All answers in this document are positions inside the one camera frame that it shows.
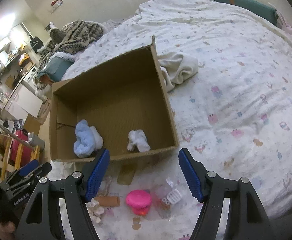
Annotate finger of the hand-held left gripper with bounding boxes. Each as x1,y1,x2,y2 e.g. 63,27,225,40
5,159,39,183
7,162,52,191

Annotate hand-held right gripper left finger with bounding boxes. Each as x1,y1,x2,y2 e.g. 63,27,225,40
16,148,110,240

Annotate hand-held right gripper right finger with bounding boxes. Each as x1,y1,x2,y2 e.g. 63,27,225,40
178,148,274,240

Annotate brown cardboard box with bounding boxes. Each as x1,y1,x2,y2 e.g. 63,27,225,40
49,35,180,184

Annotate person's left hand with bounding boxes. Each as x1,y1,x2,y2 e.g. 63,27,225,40
0,221,17,240

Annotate red bag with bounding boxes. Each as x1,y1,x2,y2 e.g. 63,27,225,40
9,129,35,167

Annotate white toy basket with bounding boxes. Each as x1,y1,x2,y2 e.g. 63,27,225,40
166,189,182,204

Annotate grey container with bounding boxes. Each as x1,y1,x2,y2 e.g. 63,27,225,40
27,133,45,153

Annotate brown cylinder toy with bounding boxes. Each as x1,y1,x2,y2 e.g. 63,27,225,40
95,195,121,207

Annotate wooden rack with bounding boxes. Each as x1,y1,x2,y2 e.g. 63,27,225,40
0,126,40,178

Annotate white rolled cloth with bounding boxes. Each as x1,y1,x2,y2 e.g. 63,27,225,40
89,126,104,152

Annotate light blue rolled towel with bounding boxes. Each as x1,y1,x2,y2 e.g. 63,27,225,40
73,120,97,159

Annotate clear plastic bag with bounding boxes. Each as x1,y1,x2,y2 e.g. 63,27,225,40
153,177,187,218

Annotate pink round toy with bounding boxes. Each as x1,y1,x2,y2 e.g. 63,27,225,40
126,190,152,216

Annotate white rolled socks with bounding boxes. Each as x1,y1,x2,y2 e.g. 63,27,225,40
127,129,152,153

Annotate white cabinet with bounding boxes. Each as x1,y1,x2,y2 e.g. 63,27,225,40
3,83,45,119

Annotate white washing machine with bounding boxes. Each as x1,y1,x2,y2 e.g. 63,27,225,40
20,64,39,93

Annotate teal pillow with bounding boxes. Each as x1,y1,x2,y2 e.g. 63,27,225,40
39,56,77,83

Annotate white printed bed sheet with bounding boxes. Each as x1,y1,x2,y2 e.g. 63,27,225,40
40,0,292,240

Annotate cream crumpled towel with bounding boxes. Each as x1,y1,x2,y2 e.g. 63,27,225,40
158,52,199,92

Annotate grey and white cat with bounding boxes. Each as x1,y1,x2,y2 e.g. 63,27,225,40
44,22,65,44

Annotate patterned knit blanket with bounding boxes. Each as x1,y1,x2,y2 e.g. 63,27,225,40
37,19,104,91

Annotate pink cloth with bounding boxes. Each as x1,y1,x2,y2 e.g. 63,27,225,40
276,9,292,38

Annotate teal headboard cushion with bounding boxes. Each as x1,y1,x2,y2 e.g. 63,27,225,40
205,0,278,26

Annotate wall hook with red item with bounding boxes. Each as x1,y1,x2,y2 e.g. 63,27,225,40
50,0,63,13

